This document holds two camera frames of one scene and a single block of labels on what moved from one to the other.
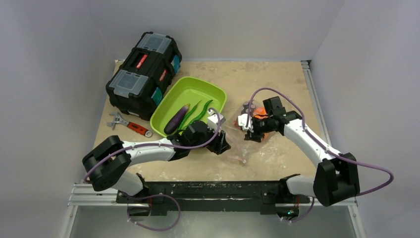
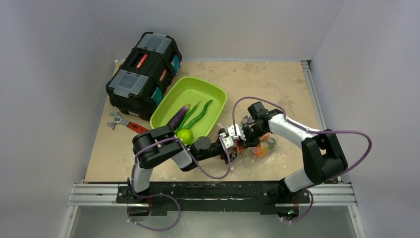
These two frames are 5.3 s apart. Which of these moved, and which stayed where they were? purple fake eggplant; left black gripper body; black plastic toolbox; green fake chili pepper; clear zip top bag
Moved: clear zip top bag; left black gripper body
Stayed: green fake chili pepper; purple fake eggplant; black plastic toolbox
